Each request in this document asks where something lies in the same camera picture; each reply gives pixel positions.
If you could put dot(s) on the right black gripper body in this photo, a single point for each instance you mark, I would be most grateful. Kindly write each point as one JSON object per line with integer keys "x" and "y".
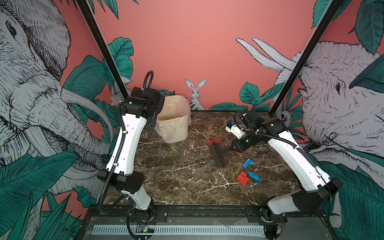
{"x": 246, "y": 142}

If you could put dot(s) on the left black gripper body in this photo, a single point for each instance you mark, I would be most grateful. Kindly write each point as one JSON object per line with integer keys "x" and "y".
{"x": 152, "y": 125}

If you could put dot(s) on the cream trash bin with liner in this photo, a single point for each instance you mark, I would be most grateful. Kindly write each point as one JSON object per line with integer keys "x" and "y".
{"x": 174, "y": 119}

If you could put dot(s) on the blue paper scrap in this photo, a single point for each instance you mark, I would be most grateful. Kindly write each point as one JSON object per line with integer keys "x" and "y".
{"x": 254, "y": 177}
{"x": 248, "y": 162}

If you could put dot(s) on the dark brown hand brush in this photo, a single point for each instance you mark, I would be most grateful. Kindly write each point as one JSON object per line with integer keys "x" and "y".
{"x": 219, "y": 154}

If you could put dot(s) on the red paper scrap large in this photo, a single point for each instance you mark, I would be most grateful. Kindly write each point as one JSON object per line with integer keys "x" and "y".
{"x": 243, "y": 179}

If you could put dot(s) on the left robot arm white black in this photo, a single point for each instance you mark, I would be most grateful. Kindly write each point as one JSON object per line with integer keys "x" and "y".
{"x": 119, "y": 172}

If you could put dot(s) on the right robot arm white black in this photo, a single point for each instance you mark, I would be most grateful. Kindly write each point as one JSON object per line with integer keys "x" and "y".
{"x": 317, "y": 186}

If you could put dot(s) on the red paper scrap upper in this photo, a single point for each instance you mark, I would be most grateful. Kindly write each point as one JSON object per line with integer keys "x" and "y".
{"x": 214, "y": 141}

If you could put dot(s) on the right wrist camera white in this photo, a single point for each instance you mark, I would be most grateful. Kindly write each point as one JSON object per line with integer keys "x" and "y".
{"x": 231, "y": 127}

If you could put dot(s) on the left black frame post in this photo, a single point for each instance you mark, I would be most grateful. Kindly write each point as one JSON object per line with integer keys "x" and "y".
{"x": 88, "y": 15}

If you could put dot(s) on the black frame post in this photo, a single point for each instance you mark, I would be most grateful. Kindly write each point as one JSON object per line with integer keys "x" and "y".
{"x": 88, "y": 15}
{"x": 325, "y": 20}

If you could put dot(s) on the white slotted cable duct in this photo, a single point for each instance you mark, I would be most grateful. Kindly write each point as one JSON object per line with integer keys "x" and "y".
{"x": 166, "y": 230}

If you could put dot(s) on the right black frame post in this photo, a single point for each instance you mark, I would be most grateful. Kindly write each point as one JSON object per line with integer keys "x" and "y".
{"x": 325, "y": 20}

